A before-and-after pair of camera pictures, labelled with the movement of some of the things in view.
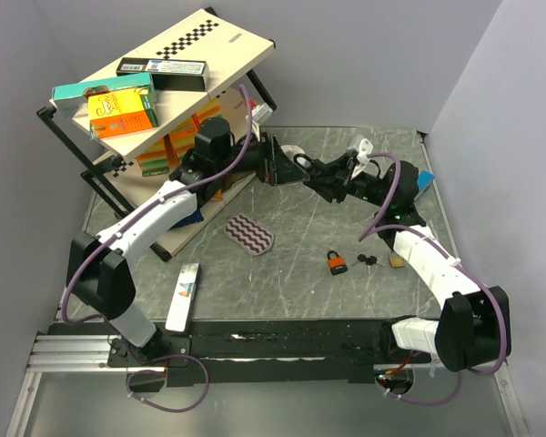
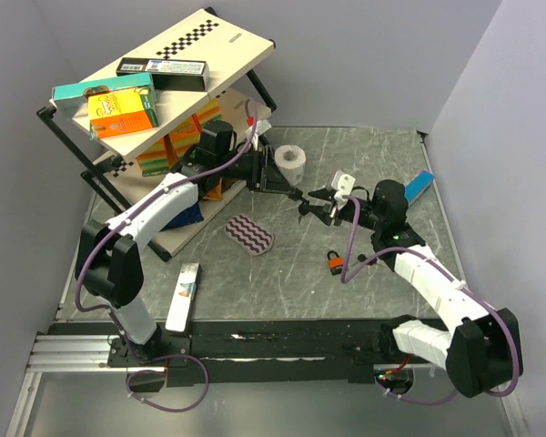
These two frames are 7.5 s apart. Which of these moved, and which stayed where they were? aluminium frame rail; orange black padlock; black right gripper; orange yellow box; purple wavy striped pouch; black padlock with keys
Moved: black padlock with keys; black right gripper
Stayed: orange black padlock; purple wavy striped pouch; orange yellow box; aluminium frame rail
